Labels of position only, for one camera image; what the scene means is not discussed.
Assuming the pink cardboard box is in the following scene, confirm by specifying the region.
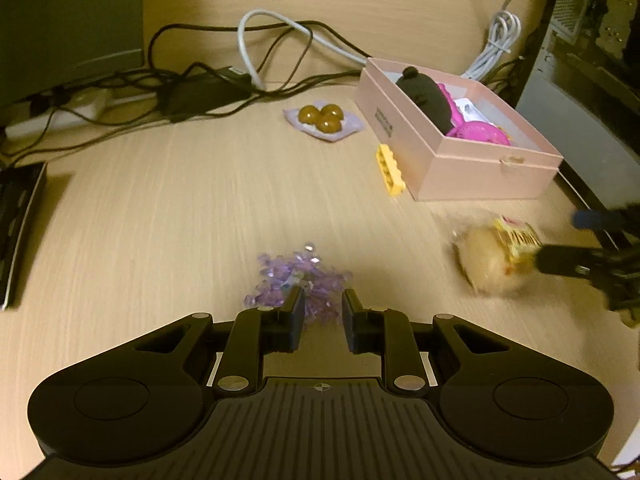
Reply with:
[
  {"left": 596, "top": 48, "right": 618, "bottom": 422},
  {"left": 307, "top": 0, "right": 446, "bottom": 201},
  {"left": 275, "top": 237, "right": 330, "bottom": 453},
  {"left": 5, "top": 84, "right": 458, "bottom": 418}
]
[{"left": 356, "top": 57, "right": 565, "bottom": 203}]

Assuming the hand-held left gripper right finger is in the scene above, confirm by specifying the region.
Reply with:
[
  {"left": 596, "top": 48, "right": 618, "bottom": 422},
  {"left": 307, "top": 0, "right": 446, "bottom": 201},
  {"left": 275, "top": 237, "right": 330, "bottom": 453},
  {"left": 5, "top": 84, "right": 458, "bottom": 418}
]
[{"left": 341, "top": 289, "right": 509, "bottom": 396}]

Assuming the black cable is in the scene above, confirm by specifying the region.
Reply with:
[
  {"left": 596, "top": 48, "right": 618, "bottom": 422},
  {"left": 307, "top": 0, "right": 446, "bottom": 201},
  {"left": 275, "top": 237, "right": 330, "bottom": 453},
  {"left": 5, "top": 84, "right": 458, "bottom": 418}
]
[{"left": 147, "top": 20, "right": 367, "bottom": 107}]

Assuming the black power adapter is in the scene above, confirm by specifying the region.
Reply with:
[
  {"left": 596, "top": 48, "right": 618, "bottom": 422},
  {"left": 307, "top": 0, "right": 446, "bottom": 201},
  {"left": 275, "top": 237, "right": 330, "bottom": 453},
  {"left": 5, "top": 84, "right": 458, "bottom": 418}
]
[{"left": 162, "top": 62, "right": 254, "bottom": 124}]

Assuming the yellow toy brick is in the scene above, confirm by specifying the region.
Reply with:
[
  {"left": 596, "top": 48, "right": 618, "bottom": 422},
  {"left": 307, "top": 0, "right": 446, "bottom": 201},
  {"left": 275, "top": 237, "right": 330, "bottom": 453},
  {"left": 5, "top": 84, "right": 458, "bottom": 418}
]
[{"left": 375, "top": 144, "right": 407, "bottom": 197}]

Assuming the computer case with glass panel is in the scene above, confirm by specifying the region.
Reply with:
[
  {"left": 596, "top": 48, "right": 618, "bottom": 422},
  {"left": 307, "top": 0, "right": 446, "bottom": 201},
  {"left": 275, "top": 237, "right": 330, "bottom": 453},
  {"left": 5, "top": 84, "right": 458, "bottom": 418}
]
[{"left": 515, "top": 0, "right": 640, "bottom": 242}]

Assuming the white looped cable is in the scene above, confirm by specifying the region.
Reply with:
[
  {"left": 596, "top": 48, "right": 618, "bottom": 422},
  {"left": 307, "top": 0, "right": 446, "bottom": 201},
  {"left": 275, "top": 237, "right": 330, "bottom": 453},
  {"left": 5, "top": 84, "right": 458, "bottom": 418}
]
[{"left": 237, "top": 9, "right": 374, "bottom": 89}]

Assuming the black plush toy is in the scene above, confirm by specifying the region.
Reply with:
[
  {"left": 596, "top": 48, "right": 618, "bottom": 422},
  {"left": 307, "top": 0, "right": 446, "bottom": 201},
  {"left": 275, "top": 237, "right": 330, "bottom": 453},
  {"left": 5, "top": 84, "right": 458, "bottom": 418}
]
[{"left": 395, "top": 66, "right": 454, "bottom": 131}]

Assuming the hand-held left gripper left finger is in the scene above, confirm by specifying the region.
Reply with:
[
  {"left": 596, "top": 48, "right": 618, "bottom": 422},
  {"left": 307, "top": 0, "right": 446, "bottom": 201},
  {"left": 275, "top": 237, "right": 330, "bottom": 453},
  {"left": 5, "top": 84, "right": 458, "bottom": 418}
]
[{"left": 134, "top": 287, "right": 306, "bottom": 396}]

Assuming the bread packet with yellow label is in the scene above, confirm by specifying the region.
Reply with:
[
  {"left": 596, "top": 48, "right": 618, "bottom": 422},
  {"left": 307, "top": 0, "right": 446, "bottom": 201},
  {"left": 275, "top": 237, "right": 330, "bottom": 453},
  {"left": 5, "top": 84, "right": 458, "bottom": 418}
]
[{"left": 452, "top": 215, "right": 544, "bottom": 297}]

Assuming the black flat device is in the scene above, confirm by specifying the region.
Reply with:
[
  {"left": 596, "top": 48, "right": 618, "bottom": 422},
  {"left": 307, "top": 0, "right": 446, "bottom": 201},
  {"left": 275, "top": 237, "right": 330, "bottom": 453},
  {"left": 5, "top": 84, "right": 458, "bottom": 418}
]
[{"left": 0, "top": 161, "right": 49, "bottom": 311}]

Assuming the clear packet of brown buns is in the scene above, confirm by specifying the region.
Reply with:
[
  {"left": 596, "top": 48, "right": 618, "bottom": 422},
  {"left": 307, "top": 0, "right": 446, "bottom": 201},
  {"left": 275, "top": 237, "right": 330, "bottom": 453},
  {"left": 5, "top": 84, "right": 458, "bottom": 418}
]
[{"left": 283, "top": 102, "right": 365, "bottom": 144}]

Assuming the pink plastic sieve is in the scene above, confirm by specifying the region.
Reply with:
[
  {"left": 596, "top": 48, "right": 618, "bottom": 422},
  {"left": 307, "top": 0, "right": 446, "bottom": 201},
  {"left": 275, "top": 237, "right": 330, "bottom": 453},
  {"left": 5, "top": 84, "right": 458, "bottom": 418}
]
[{"left": 437, "top": 82, "right": 512, "bottom": 147}]

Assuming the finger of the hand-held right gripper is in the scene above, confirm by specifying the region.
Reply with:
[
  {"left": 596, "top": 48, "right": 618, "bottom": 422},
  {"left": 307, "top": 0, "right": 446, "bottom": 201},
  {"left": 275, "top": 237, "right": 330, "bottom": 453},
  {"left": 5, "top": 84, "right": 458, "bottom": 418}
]
[
  {"left": 571, "top": 207, "right": 640, "bottom": 234},
  {"left": 534, "top": 242, "right": 616, "bottom": 282}
]

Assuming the bundled grey cable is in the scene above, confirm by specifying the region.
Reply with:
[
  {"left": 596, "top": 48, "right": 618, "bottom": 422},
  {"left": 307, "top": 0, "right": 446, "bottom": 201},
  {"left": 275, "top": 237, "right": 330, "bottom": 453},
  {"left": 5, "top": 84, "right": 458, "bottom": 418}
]
[{"left": 460, "top": 0, "right": 522, "bottom": 81}]

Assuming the white power strip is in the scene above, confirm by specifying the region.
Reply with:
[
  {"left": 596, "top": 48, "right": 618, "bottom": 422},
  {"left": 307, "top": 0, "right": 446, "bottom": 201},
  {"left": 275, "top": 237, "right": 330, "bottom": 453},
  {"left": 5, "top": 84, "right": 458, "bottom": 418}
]
[{"left": 2, "top": 87, "right": 166, "bottom": 144}]

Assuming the computer monitor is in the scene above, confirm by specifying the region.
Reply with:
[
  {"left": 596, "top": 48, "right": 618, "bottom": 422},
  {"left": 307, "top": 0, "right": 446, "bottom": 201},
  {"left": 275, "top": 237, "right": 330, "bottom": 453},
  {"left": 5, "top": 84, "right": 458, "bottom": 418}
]
[{"left": 0, "top": 0, "right": 149, "bottom": 109}]

